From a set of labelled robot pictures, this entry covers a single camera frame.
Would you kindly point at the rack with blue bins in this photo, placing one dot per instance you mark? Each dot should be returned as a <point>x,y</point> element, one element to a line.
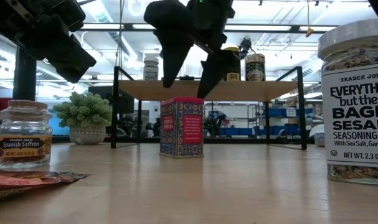
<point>279,129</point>

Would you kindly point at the red storage bin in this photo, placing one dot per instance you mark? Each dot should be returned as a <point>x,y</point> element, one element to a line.
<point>0,105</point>

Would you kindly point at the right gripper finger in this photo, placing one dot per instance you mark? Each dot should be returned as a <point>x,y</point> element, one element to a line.
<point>173,37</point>
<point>216,71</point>

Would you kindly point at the red-lidded smoked paprika tin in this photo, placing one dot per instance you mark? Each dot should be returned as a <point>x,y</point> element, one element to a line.
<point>182,130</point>

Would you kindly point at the black metal rig frame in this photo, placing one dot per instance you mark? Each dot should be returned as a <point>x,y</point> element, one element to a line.
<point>25,87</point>

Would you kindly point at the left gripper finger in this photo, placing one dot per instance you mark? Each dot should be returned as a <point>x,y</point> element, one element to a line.
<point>67,56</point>

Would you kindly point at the furikake jar with tan lid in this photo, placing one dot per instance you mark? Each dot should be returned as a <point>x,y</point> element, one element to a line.
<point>255,71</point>

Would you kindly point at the orange snack packet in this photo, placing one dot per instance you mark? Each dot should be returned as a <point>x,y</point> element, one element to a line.
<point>20,182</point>

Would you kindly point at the black office chair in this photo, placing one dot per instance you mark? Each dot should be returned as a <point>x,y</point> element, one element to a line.
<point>213,124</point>

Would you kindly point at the saffron glass jar cork lid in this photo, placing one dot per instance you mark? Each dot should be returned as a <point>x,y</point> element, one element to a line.
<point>22,146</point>

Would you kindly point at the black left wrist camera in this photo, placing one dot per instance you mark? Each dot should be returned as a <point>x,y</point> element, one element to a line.
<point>68,15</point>

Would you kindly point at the white-lidded bagel seasoning jar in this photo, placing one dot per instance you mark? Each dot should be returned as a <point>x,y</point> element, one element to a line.
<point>357,118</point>
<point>151,71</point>

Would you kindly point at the yellow-lidded chili onion jar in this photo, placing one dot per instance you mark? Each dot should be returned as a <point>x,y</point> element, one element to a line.
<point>233,76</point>

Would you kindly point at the green succulent in white pot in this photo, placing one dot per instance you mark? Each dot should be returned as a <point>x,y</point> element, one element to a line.
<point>83,112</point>

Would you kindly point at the black monitor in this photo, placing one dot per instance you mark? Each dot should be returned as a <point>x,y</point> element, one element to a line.
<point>98,93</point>

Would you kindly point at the small round white-topped pot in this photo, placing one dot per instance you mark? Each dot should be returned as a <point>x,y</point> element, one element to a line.
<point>318,138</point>

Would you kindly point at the wooden shelf with black legs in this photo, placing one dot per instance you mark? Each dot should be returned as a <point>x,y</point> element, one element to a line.
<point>139,90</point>

